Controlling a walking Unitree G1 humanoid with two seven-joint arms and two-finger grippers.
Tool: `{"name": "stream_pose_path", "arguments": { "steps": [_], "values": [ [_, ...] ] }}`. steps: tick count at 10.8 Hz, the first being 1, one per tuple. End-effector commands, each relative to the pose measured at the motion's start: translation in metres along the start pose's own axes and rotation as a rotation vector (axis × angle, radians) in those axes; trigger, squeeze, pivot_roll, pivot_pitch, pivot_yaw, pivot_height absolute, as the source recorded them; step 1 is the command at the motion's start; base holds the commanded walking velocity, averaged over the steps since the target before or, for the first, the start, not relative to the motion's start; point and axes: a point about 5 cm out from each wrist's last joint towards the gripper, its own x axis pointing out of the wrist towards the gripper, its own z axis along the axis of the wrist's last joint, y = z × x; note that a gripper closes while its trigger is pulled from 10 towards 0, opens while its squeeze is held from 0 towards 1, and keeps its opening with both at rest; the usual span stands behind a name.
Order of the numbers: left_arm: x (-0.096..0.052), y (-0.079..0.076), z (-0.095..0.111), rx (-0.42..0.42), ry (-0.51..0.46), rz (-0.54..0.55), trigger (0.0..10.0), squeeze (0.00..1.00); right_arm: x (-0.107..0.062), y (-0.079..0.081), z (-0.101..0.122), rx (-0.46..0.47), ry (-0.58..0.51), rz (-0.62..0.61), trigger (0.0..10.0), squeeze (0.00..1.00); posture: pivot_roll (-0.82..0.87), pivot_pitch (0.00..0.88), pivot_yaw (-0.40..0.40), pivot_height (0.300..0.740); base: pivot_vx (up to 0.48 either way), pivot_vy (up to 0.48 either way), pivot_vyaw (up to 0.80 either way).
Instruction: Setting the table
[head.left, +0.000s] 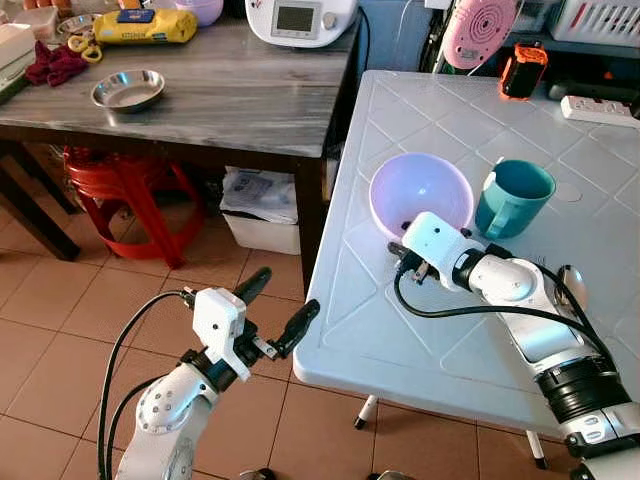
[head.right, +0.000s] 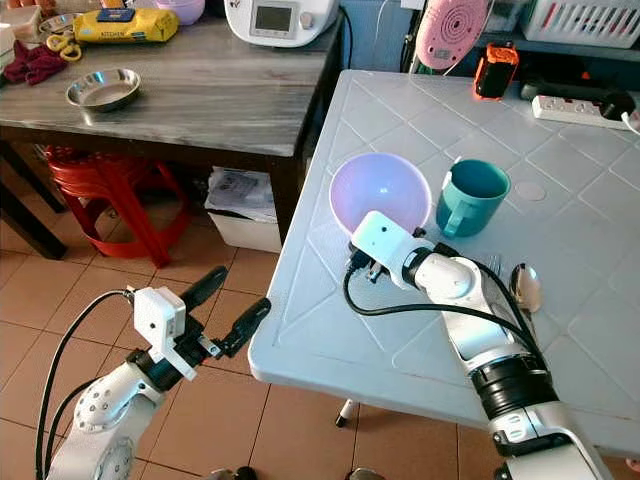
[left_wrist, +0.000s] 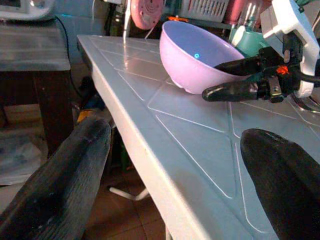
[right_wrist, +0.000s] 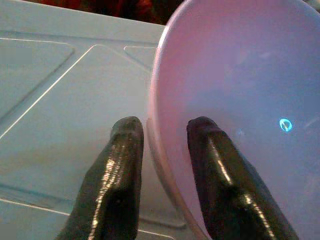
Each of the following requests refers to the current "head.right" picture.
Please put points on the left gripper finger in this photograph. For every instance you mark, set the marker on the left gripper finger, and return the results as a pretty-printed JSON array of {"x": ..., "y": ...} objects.
[
  {"x": 206, "y": 284},
  {"x": 248, "y": 325}
]

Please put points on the purple plastic bowl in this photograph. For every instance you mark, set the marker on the purple plastic bowl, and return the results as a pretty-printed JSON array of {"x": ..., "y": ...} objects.
[{"x": 380, "y": 183}]

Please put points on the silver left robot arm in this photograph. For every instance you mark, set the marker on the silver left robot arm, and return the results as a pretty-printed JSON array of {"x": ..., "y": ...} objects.
[{"x": 105, "y": 420}]

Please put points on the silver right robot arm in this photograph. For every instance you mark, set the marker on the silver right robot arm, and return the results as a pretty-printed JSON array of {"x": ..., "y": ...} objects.
[{"x": 490, "y": 330}]

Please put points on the white box with papers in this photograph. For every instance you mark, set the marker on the white box with papers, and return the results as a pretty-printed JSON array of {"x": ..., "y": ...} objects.
[{"x": 245, "y": 212}]

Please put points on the teal plastic mug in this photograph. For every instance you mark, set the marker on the teal plastic mug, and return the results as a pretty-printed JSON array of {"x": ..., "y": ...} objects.
[{"x": 468, "y": 205}]

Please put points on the red plastic stool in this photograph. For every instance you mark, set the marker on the red plastic stool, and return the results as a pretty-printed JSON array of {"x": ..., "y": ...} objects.
[{"x": 115, "y": 195}]

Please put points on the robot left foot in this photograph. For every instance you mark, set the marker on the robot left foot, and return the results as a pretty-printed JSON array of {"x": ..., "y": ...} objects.
[{"x": 232, "y": 474}]

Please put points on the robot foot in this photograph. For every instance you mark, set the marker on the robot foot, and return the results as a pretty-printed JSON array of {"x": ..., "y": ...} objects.
[
  {"x": 232, "y": 474},
  {"x": 365, "y": 474}
]

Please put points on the steel fork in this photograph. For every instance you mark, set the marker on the steel fork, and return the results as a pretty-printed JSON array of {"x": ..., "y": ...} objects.
[{"x": 496, "y": 266}]

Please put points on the steel spoon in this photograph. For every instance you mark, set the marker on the steel spoon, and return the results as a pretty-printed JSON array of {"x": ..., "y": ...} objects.
[{"x": 525, "y": 286}]

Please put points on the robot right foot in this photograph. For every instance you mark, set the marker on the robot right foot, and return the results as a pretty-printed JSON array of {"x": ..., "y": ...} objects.
[{"x": 365, "y": 474}]

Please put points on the grey wooden table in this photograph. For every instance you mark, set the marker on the grey wooden table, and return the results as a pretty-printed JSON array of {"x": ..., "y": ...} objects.
[{"x": 220, "y": 95}]

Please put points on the white plastic table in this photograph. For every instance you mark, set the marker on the white plastic table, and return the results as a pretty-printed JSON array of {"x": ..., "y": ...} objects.
[{"x": 580, "y": 250}]

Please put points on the round steel plate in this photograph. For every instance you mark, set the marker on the round steel plate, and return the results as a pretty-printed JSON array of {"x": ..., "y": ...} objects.
[{"x": 104, "y": 90}]

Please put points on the orange and black device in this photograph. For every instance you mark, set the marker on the orange and black device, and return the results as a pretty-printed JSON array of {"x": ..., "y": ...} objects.
[{"x": 496, "y": 72}]

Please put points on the pink round fan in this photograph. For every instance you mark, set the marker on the pink round fan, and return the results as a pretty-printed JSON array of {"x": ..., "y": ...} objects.
[{"x": 452, "y": 33}]

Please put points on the white appliance with display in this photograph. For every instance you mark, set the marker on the white appliance with display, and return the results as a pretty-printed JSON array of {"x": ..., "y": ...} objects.
[{"x": 280, "y": 22}]

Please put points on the white power strip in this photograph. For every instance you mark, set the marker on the white power strip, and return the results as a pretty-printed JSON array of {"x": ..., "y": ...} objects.
[{"x": 572, "y": 110}]

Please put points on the small purple bowl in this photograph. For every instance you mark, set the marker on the small purple bowl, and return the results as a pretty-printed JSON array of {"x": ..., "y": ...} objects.
[{"x": 182, "y": 9}]

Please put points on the dark red cloth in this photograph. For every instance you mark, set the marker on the dark red cloth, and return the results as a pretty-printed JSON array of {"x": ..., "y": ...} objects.
[{"x": 35, "y": 64}]

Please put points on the black power plug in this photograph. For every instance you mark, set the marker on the black power plug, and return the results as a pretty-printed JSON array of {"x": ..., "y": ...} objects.
[{"x": 616, "y": 105}]

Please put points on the small steel dish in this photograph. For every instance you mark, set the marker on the small steel dish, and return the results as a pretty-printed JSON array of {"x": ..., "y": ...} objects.
[{"x": 55, "y": 23}]

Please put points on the white slotted plastic basket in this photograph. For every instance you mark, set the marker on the white slotted plastic basket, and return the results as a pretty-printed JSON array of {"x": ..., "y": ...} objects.
[{"x": 582, "y": 22}]

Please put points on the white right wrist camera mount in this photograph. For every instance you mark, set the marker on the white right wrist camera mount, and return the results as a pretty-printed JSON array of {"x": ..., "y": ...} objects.
[{"x": 385, "y": 243}]

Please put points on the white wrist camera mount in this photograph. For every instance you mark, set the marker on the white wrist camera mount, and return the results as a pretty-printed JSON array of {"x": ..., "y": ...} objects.
[
  {"x": 158, "y": 315},
  {"x": 385, "y": 243}
]

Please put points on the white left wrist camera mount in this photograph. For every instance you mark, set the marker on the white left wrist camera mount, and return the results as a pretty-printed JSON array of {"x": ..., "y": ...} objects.
[{"x": 158, "y": 315}]

